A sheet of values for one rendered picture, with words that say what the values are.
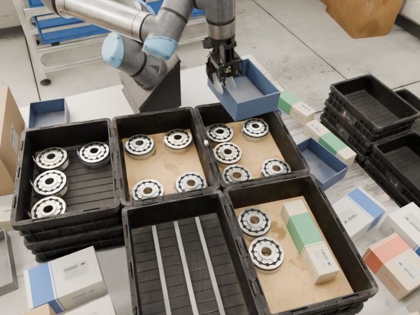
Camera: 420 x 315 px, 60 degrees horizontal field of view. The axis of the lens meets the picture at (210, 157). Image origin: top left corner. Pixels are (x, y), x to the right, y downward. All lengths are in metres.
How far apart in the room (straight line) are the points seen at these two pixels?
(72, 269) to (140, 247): 0.21
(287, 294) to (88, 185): 0.72
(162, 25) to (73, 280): 0.74
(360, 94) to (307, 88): 0.87
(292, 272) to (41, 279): 0.71
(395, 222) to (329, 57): 2.47
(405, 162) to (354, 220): 0.96
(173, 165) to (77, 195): 0.33
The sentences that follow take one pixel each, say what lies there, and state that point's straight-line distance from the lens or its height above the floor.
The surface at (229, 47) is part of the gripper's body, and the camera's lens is 0.98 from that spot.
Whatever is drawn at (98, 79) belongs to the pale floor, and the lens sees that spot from 3.22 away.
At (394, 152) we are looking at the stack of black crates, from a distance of 2.25.
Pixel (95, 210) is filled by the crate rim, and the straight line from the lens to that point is 1.10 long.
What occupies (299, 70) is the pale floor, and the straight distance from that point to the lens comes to 3.37.
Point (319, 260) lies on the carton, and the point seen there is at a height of 0.89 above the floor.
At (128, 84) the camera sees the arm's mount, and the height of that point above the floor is 0.81.
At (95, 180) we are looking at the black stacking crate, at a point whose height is 0.83.
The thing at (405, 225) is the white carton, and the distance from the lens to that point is 1.38.
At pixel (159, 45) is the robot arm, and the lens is 0.93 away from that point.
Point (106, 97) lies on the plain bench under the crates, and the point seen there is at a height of 0.70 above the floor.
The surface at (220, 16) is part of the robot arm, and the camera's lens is 0.94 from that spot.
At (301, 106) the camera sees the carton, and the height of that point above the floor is 0.76.
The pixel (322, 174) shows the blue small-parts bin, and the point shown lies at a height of 0.70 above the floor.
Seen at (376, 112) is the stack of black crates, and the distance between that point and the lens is 2.29.
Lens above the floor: 1.80
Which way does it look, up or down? 47 degrees down
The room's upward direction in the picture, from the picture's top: 3 degrees clockwise
